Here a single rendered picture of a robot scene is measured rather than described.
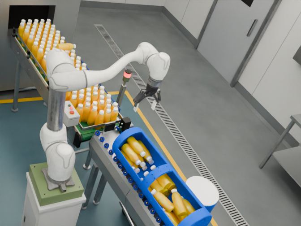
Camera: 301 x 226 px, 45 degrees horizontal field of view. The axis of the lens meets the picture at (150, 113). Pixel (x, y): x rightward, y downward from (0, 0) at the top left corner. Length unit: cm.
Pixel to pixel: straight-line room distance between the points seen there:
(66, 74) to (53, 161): 61
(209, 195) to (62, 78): 150
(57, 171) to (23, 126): 210
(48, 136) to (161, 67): 86
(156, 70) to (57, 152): 78
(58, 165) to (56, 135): 20
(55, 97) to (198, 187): 132
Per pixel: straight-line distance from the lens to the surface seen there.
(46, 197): 244
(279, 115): 594
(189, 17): 744
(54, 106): 229
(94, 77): 203
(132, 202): 284
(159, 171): 259
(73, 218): 275
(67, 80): 198
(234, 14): 649
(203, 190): 290
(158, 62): 217
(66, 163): 235
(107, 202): 387
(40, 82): 367
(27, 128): 441
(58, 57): 210
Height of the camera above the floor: 304
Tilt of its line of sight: 37 degrees down
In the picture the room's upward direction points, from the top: 22 degrees clockwise
